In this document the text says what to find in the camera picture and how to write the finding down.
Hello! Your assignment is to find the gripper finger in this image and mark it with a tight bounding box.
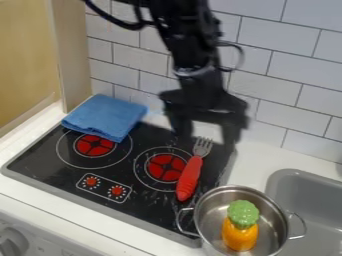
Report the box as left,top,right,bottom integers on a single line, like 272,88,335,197
217,112,252,146
169,105,196,137

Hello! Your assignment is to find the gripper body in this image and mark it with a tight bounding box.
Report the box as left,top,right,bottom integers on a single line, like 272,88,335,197
157,65,250,116

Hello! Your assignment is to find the silver pot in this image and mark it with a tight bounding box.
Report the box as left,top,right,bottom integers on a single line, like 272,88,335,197
175,185,309,256

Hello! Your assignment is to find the orange toy vegetable green top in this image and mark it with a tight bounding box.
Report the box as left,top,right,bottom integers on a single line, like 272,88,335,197
220,199,261,252

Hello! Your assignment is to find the toy stove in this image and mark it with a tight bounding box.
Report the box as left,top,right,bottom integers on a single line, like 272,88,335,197
0,121,238,248

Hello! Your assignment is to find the blue cloth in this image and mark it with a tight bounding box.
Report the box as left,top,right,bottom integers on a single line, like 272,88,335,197
60,93,150,144

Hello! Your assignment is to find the toy sink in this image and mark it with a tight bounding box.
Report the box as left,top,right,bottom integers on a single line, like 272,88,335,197
263,168,342,256

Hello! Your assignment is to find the red handled fork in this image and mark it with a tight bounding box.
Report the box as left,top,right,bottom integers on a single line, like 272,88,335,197
175,136,216,203

